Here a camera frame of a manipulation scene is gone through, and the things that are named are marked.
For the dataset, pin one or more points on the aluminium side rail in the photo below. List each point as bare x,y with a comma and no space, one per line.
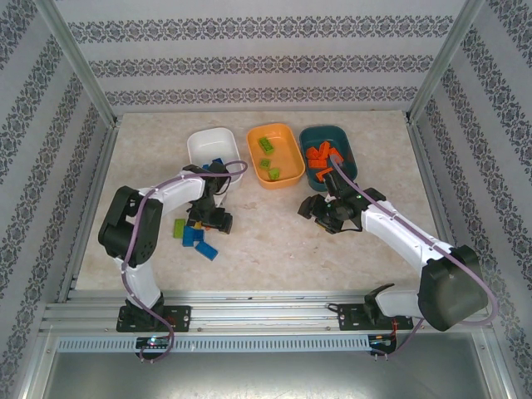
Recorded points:
428,166
101,166

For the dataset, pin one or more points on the aluminium frame post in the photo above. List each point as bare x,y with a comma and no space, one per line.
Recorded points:
79,62
442,62

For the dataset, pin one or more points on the white plastic container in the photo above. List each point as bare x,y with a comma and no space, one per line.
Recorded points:
208,143

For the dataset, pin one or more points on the orange plastic container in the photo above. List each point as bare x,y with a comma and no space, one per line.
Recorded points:
287,154

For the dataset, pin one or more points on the small green lego brick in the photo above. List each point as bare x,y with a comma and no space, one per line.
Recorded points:
264,163
274,173

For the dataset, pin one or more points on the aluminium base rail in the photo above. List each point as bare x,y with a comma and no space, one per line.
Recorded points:
257,316

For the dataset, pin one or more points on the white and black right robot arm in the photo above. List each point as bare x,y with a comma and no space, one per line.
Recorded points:
399,232

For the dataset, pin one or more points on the teal plastic container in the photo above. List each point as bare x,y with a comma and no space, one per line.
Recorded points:
332,135

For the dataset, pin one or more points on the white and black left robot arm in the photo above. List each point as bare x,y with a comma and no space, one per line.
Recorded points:
174,195

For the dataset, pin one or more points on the small circuit board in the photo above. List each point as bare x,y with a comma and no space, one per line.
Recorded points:
380,341
154,341

